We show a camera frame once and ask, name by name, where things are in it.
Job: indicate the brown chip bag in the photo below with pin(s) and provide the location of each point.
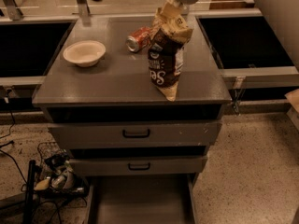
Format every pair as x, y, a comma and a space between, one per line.
169, 35

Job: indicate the grey drawer cabinet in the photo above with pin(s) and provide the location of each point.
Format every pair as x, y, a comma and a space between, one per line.
118, 90

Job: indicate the grey top drawer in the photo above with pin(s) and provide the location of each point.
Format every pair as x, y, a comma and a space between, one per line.
100, 135

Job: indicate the grey middle drawer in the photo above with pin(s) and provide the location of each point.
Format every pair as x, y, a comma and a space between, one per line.
139, 166

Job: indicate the grey open bottom drawer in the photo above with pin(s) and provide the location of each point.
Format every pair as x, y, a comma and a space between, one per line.
141, 199

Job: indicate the red soda can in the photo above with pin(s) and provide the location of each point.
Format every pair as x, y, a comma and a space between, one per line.
138, 39

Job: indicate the wooden box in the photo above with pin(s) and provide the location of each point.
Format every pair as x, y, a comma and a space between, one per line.
230, 4

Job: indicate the white paper bowl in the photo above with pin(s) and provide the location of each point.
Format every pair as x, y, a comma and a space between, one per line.
85, 53

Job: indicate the cardboard box right edge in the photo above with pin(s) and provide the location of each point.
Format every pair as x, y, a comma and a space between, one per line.
293, 113

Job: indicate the metal post centre left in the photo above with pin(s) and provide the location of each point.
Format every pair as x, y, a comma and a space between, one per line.
83, 8

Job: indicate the metal post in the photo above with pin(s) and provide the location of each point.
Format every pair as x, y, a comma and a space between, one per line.
83, 8
13, 11

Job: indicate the metal post far left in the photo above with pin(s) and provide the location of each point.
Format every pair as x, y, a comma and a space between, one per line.
13, 11

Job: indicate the wire basket with items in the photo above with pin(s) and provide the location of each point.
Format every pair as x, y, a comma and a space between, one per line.
55, 175

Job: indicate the black stand post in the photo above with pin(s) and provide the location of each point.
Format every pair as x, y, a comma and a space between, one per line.
29, 193

